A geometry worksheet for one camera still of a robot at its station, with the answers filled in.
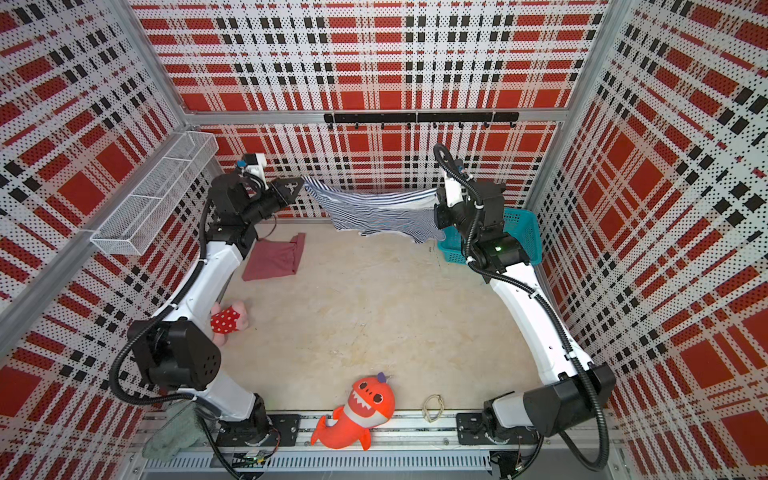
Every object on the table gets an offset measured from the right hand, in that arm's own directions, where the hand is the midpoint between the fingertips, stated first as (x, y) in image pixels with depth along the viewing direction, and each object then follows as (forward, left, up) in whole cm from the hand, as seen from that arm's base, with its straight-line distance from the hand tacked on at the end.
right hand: (445, 190), depth 70 cm
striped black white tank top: (+13, +10, -19) cm, 25 cm away
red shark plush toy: (-40, +18, -32) cm, 54 cm away
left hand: (+7, +35, -2) cm, 35 cm away
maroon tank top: (+8, +57, -37) cm, 68 cm away
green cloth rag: (-44, +66, -39) cm, 88 cm away
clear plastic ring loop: (-40, +5, -39) cm, 56 cm away
